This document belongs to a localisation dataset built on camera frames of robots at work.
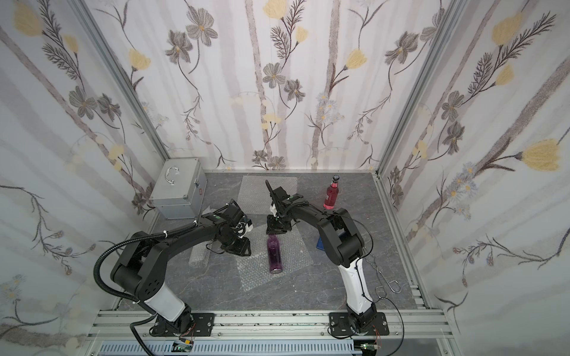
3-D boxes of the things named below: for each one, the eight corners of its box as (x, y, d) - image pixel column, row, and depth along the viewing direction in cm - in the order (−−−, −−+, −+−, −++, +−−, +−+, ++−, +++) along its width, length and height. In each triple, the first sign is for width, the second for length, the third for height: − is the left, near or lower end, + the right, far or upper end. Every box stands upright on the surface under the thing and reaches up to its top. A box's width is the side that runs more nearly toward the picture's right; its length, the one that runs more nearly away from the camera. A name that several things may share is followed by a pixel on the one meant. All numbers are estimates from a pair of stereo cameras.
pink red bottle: (324, 210, 107) (330, 182, 91) (323, 203, 110) (329, 174, 94) (333, 210, 107) (341, 182, 91) (332, 203, 110) (339, 174, 94)
